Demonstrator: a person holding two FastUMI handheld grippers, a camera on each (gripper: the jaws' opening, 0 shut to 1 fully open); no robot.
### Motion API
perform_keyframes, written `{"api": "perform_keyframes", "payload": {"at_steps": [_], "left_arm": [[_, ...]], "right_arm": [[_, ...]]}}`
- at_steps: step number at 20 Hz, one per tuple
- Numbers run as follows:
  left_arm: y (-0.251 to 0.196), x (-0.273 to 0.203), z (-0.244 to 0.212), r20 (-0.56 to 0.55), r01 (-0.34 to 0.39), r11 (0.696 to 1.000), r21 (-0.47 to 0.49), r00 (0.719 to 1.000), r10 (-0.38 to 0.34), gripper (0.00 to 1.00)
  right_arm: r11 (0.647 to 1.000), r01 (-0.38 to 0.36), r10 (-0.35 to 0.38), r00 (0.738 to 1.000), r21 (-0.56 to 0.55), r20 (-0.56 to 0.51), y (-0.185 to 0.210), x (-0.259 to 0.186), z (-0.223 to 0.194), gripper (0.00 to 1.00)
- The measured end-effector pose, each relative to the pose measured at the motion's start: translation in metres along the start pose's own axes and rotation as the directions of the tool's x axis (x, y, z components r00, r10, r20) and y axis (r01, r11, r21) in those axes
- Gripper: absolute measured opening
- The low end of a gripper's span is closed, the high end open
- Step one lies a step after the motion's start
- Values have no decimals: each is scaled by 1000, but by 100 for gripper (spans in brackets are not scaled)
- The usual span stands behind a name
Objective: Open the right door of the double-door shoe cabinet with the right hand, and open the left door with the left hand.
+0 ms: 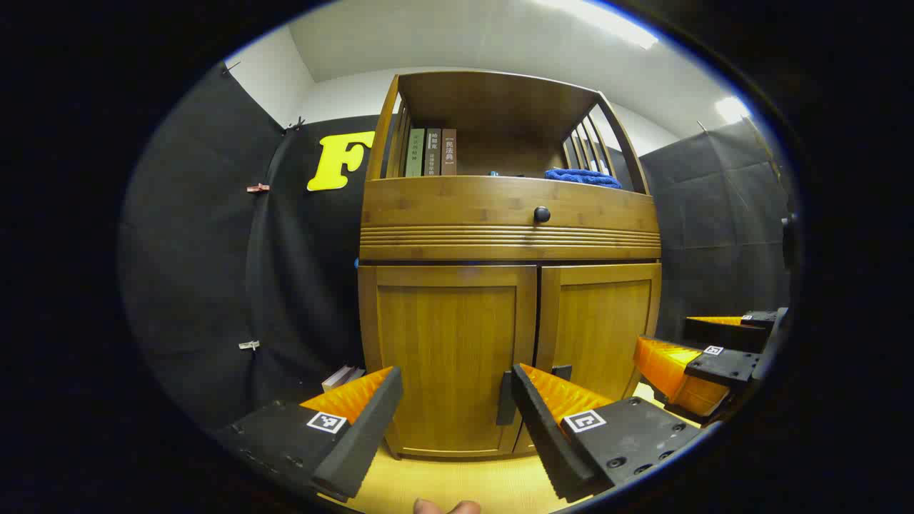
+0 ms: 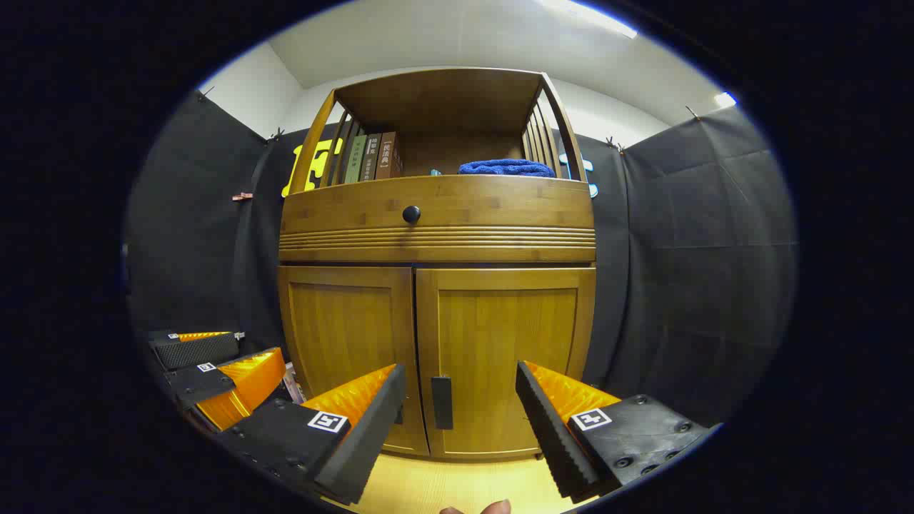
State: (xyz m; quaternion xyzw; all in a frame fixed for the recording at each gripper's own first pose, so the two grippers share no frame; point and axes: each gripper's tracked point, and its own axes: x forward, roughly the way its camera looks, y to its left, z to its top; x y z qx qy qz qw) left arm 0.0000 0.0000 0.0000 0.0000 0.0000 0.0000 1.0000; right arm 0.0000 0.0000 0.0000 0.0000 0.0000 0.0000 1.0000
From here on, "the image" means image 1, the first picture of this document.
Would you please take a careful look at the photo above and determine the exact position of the blue folded towel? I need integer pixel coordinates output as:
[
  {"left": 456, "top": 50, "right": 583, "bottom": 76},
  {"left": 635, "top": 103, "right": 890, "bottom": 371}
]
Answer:
[{"left": 545, "top": 168, "right": 622, "bottom": 189}]

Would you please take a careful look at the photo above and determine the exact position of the wooden shoe cabinet door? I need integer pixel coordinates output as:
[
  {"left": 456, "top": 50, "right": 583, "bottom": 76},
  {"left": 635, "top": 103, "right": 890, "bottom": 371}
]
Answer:
[
  {"left": 358, "top": 266, "right": 538, "bottom": 458},
  {"left": 513, "top": 263, "right": 663, "bottom": 455}
]

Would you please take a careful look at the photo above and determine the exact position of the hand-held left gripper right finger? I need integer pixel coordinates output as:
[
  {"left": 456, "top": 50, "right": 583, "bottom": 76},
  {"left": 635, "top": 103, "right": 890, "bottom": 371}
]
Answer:
[{"left": 510, "top": 363, "right": 705, "bottom": 503}]

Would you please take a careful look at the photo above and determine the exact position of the green book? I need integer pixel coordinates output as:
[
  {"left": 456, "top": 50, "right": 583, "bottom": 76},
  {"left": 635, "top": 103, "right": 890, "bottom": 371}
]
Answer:
[{"left": 406, "top": 128, "right": 426, "bottom": 177}]

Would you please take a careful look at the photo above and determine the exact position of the long ceiling light panel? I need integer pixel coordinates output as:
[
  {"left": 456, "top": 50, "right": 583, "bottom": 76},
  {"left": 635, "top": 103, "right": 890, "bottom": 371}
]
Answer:
[{"left": 539, "top": 0, "right": 658, "bottom": 50}]

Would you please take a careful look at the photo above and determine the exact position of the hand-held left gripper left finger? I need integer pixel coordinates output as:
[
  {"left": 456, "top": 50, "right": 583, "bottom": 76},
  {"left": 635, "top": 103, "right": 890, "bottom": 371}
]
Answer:
[{"left": 213, "top": 366, "right": 404, "bottom": 500}]

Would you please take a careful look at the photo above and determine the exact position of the black backdrop cloth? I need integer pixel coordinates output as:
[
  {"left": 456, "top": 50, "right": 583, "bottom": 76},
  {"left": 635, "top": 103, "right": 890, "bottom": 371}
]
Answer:
[{"left": 118, "top": 61, "right": 795, "bottom": 429}]

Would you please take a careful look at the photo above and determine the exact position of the wooden double-door shoe cabinet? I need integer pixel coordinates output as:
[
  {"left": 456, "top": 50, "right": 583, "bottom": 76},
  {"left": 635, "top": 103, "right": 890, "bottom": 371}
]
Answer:
[{"left": 357, "top": 69, "right": 663, "bottom": 459}]

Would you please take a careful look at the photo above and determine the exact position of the small ceiling light panel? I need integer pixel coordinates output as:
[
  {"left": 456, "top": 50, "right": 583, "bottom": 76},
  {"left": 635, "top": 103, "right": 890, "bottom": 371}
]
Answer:
[{"left": 715, "top": 96, "right": 751, "bottom": 124}]

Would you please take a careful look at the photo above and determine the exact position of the pale book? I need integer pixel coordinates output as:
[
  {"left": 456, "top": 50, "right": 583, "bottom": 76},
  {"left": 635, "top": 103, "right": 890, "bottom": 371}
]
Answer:
[{"left": 321, "top": 365, "right": 356, "bottom": 393}]

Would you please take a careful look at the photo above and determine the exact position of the wooden cabinet drawer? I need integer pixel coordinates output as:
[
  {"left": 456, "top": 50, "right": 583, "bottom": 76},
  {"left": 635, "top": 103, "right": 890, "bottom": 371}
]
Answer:
[{"left": 361, "top": 176, "right": 661, "bottom": 261}]

